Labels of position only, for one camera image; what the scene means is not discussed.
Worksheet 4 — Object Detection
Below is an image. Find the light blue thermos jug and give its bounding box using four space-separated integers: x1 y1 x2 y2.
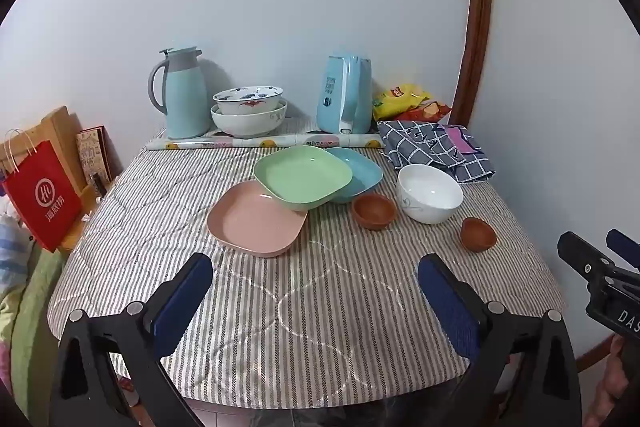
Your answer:
147 47 211 139

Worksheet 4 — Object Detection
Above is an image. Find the fish patterned bowl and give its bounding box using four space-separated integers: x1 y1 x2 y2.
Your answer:
212 86 284 115

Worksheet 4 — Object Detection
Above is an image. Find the green square plate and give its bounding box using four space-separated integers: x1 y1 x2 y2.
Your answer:
253 145 353 211

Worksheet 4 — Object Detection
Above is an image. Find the blue square plate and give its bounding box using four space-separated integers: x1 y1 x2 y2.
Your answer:
325 147 384 204

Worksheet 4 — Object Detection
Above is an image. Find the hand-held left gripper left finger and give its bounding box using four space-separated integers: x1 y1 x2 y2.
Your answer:
47 252 216 427

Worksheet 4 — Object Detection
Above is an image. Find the red paper bag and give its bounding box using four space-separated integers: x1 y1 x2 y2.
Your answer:
1 129 83 254

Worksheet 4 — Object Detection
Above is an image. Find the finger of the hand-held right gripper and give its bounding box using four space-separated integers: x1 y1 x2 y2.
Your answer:
557 231 617 280
606 229 640 270

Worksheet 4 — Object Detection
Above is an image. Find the green blanket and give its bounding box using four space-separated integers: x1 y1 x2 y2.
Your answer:
10 247 63 418

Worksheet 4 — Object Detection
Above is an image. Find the grey striped quilt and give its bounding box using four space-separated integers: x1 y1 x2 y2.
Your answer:
47 127 568 410

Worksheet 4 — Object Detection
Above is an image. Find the brown patterned book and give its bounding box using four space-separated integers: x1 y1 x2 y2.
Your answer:
76 126 113 188

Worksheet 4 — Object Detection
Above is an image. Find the blue striped cloth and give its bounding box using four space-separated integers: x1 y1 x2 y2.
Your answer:
0 212 36 278

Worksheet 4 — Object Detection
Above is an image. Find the wooden board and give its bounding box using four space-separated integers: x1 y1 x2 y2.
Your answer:
40 106 88 198

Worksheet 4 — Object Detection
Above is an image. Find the light blue electric kettle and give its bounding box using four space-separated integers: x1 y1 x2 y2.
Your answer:
316 53 373 135

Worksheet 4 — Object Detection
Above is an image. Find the brown wooden door frame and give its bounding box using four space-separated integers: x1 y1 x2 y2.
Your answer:
452 0 493 128

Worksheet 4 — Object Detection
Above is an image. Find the rolled printed table mat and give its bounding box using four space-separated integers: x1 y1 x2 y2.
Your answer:
145 133 386 152

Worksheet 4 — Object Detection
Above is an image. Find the yellow chip bag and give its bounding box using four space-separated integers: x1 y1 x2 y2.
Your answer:
372 83 432 120

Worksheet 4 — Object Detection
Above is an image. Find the large white patterned bowl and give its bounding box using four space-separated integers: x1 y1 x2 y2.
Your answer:
210 99 288 138

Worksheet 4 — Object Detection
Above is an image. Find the white ceramic bowl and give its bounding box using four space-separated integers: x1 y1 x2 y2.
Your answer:
397 164 464 225

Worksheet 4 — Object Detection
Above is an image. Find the red chip bag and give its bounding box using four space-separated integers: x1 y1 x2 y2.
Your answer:
400 101 452 124

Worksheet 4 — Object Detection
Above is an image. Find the pink square plate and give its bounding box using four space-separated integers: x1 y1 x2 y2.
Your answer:
206 180 309 258

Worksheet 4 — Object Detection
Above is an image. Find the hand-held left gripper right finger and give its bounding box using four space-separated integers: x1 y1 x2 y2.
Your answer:
417 253 583 427

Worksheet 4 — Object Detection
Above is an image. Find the small brown bowl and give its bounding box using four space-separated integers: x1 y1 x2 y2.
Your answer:
460 217 498 253
351 193 397 230

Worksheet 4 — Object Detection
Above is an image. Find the grey checked cloth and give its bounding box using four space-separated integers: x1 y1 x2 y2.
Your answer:
377 119 497 184

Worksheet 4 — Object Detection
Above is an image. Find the person's right hand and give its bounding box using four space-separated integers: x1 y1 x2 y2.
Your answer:
597 334 640 427

